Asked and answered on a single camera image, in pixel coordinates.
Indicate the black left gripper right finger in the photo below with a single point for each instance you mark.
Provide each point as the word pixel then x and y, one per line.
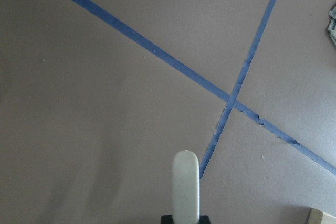
pixel 204 219

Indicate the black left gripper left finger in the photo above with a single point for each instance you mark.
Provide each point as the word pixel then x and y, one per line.
pixel 166 219

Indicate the grey and yellow cloth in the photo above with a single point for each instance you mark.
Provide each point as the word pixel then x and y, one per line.
pixel 331 26

